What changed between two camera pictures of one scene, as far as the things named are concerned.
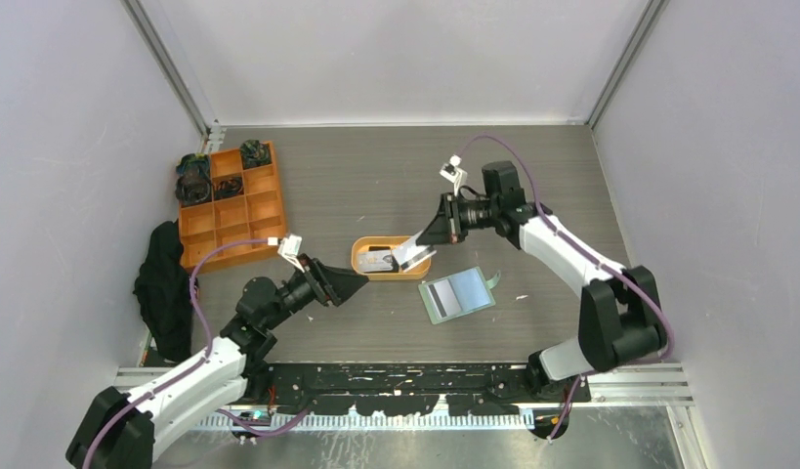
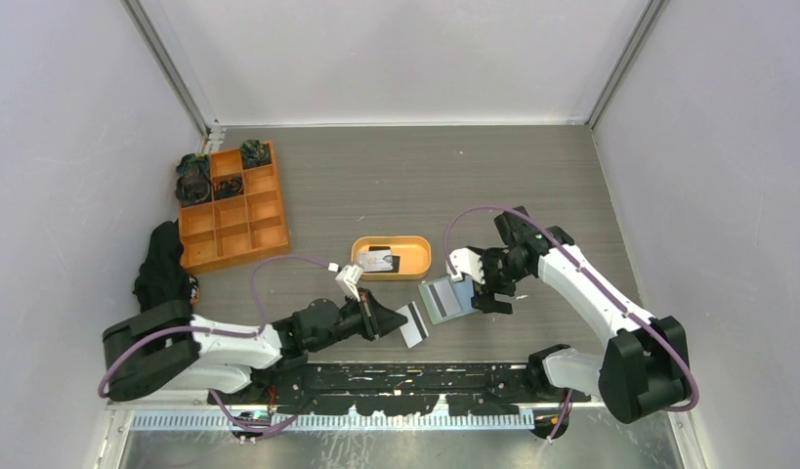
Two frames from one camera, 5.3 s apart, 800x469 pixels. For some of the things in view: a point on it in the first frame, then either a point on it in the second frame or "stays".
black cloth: [163, 289] stays
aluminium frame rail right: [654, 11] stays
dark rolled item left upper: [193, 165] stays
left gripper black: [329, 284] to [386, 319]
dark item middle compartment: [227, 189] stays
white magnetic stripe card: [411, 254] to [414, 329]
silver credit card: [444, 298] stays
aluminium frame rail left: [174, 70] stays
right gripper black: [446, 227] to [484, 298]
